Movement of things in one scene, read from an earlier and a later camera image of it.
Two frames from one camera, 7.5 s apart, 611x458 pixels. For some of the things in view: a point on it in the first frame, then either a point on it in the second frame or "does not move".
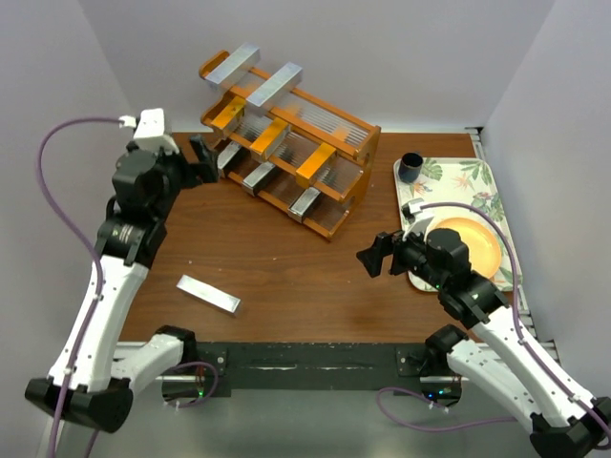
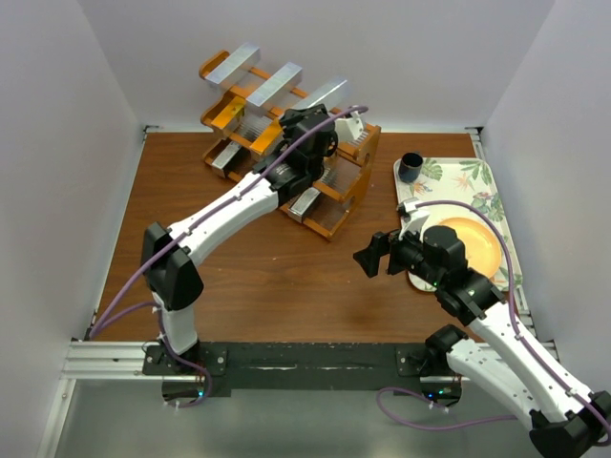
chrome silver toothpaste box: [301, 204] does not move
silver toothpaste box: [289, 77] does not move
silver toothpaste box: [209, 296] to [319, 94]
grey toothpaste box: [238, 62] does not move
